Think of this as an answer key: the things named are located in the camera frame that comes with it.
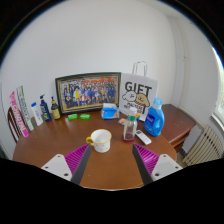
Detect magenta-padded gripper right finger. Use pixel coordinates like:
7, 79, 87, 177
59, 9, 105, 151
131, 143, 184, 186

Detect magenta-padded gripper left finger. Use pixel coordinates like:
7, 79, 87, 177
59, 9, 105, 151
41, 143, 93, 186

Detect clear green-labelled drink bottle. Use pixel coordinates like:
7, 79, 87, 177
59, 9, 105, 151
122, 106, 139, 142

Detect white remote control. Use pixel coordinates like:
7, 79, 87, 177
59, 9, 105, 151
134, 129, 153, 146

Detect flat round red coaster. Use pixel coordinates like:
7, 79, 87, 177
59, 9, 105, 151
121, 133, 137, 144

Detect blue detergent bottle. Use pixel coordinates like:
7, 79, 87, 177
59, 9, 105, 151
143, 97, 166, 138

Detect dark wooden side table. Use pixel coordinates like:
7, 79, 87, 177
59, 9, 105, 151
161, 103, 197, 153

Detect amber pump bottle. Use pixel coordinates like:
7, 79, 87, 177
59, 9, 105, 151
50, 96, 62, 121

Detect blue tissue pack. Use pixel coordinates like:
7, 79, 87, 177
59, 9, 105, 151
100, 102, 120, 120

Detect dark blue pump bottle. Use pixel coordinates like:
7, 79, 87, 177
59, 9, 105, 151
39, 93, 53, 123

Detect white radiator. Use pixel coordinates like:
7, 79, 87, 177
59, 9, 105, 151
182, 124, 224, 167

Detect white bottle with blue cap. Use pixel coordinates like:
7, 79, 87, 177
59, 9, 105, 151
30, 101, 44, 127

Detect framed group photo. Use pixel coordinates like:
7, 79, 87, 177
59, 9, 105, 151
54, 71, 122, 116

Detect white printed paper gift bag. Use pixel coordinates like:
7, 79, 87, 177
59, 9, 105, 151
118, 61, 160, 122

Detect pink shuttlecock tube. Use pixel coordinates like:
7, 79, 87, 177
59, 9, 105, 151
8, 90, 30, 139

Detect brown wooden chair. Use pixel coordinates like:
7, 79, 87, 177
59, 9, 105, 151
7, 106, 22, 144

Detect white and green shuttlecock tube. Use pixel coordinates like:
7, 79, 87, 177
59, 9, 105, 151
15, 85, 35, 132

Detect window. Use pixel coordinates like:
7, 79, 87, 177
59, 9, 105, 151
213, 59, 224, 131

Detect white mug with yellow handle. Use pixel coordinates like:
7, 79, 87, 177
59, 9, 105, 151
85, 128, 113, 154

